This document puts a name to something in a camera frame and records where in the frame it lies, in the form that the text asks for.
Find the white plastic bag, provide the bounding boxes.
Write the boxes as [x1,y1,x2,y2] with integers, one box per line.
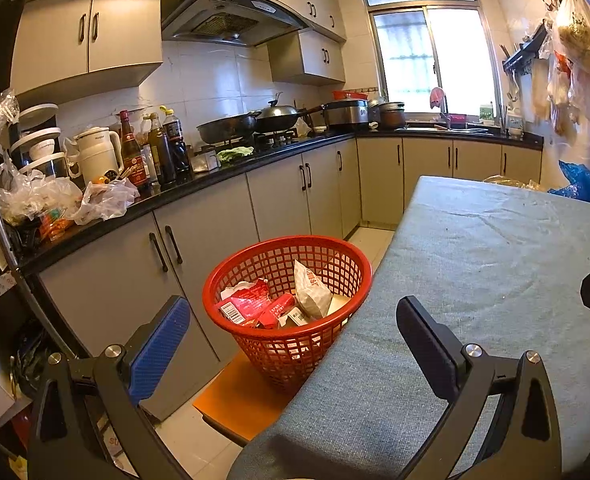
[75,177,140,226]

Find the small metal container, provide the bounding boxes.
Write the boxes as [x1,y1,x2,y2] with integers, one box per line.
[193,152,221,173]

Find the white plastic packet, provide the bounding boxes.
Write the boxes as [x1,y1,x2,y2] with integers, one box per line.
[293,259,334,320]

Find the white detergent bottle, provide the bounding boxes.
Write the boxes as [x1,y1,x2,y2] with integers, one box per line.
[505,105,526,136]

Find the red label sauce bottle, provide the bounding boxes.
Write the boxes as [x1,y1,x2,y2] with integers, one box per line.
[119,110,149,188]

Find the blue tablecloth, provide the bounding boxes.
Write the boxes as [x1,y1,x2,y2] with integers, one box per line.
[227,176,590,480]

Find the red plastic mesh basket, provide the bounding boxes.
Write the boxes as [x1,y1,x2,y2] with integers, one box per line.
[202,235,374,396]

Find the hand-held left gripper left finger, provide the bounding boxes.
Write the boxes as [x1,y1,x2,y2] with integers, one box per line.
[27,295,192,480]

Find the black wall rack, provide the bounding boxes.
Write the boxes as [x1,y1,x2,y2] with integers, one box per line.
[502,25,548,76]

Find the green leafy vegetable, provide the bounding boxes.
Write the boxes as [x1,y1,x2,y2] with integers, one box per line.
[216,146,254,163]

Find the hanging clear plastic bags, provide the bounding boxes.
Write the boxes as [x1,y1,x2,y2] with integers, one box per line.
[545,50,590,136]

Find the silver appliance handle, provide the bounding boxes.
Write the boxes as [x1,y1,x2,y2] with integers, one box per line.
[0,137,76,356]

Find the white electric kettle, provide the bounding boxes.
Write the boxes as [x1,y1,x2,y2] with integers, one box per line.
[66,126,124,183]

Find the steel rice cooker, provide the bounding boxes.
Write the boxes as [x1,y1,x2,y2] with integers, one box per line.
[322,99,370,128]

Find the red snack packet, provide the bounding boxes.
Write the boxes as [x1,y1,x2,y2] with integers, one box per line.
[218,280,272,325]

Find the small white carton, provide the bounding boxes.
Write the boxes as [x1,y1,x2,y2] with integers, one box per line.
[276,307,310,331]

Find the gas stove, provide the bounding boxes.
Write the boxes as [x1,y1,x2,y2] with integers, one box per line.
[252,129,301,151]

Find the red carton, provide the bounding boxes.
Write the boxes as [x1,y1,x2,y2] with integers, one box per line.
[256,294,297,329]

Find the yellowish plastic bag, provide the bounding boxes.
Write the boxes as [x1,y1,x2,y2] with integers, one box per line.
[482,175,546,192]

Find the steel range hood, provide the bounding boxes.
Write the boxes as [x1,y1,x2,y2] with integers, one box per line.
[161,0,310,48]

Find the large cream wall cabinet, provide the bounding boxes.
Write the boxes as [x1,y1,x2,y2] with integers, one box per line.
[10,0,164,97]

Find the blue plastic bag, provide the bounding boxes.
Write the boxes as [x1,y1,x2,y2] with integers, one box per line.
[548,160,590,206]

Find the wok with steel lid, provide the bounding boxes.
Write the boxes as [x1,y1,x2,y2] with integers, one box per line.
[255,92,326,133]

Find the steel faucet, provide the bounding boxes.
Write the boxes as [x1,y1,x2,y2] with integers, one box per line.
[437,92,453,131]

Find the kitchen window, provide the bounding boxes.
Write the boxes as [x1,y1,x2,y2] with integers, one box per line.
[356,0,503,121]

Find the orange stool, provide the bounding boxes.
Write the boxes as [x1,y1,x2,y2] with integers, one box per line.
[193,347,298,448]

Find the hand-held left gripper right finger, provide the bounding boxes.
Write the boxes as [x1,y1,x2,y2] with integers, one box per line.
[396,296,562,480]

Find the orange snack packet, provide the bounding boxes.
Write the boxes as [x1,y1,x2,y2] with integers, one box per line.
[37,207,73,241]

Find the crumpled clear plastic bag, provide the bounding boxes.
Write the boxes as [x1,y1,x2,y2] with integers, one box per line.
[0,167,83,226]

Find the black countertop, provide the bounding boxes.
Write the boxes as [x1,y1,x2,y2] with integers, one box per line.
[17,127,545,276]

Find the stacked white appliance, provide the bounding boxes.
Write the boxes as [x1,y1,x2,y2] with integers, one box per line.
[9,103,62,176]

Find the small cream wall cabinet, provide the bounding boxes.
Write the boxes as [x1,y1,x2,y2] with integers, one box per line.
[267,30,347,87]

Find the black frying pan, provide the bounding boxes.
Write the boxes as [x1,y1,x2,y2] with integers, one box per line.
[196,111,262,145]

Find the dark cooking pot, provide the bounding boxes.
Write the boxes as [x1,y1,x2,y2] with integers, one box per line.
[377,101,407,130]

